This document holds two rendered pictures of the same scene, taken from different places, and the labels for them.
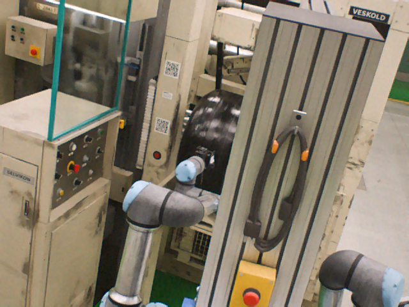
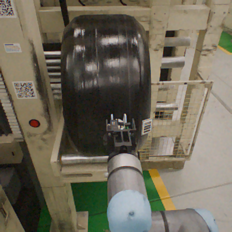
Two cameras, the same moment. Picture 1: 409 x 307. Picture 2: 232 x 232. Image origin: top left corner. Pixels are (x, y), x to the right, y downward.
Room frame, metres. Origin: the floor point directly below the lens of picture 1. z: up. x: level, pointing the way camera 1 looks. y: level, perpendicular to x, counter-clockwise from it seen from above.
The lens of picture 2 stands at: (1.80, 0.15, 1.66)
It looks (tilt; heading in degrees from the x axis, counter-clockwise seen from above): 38 degrees down; 342
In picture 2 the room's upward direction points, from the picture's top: straight up
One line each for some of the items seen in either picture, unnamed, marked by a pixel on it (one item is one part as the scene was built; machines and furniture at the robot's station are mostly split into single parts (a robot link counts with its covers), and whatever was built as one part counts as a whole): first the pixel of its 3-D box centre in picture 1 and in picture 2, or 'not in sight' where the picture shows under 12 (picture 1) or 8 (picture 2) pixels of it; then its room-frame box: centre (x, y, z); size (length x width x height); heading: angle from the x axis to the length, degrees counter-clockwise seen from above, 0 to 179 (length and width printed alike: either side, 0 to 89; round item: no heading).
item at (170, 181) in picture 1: (172, 182); (61, 136); (2.65, 0.15, 0.90); 0.40 x 0.03 x 0.10; 165
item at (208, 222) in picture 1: (191, 214); (99, 167); (2.46, 0.01, 0.84); 0.36 x 0.09 x 0.06; 75
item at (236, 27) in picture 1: (277, 38); not in sight; (2.85, -0.23, 1.71); 0.61 x 0.25 x 0.15; 75
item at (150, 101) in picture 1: (148, 125); (6, 92); (2.64, 0.32, 1.19); 0.05 x 0.04 x 0.48; 165
